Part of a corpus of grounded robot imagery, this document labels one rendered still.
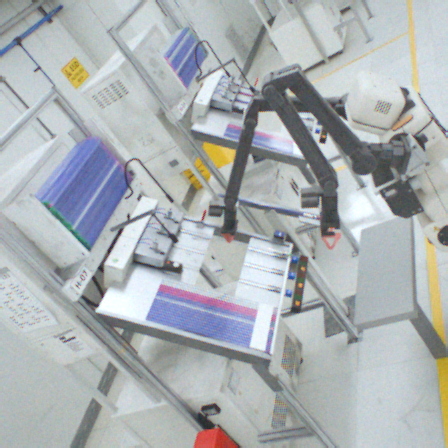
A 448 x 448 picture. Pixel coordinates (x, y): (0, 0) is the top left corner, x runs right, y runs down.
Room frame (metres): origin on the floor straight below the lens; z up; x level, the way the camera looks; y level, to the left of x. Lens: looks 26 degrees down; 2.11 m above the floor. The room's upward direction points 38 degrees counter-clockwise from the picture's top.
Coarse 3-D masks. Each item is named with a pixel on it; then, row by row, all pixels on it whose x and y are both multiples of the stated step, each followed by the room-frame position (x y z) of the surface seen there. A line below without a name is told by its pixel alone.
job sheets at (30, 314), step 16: (0, 272) 2.13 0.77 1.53; (0, 288) 2.17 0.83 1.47; (16, 288) 2.14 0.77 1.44; (0, 304) 2.21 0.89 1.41; (16, 304) 2.17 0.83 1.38; (32, 304) 2.14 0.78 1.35; (16, 320) 2.22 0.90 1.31; (32, 320) 2.19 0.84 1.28; (48, 320) 2.14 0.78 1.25; (64, 336) 2.15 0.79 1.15; (80, 352) 2.15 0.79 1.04
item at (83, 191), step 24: (96, 144) 2.50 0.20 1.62; (72, 168) 2.32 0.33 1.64; (96, 168) 2.41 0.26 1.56; (120, 168) 2.52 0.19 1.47; (48, 192) 2.20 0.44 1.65; (72, 192) 2.24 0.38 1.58; (96, 192) 2.33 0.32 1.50; (120, 192) 2.43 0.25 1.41; (72, 216) 2.16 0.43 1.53; (96, 216) 2.25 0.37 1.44; (96, 240) 2.16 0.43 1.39
